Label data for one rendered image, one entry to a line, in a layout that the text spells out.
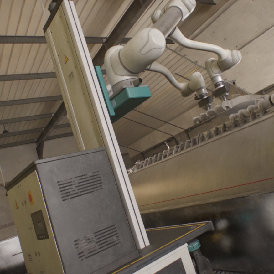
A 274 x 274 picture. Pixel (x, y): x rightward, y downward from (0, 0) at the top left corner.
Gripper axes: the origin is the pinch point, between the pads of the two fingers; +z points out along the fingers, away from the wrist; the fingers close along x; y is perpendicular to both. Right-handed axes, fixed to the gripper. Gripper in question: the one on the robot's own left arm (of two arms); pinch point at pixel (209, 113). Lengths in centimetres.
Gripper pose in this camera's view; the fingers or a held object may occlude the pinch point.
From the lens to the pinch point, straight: 253.6
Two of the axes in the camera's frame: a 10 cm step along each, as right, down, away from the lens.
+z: 3.1, 9.4, -1.4
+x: -5.0, 2.9, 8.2
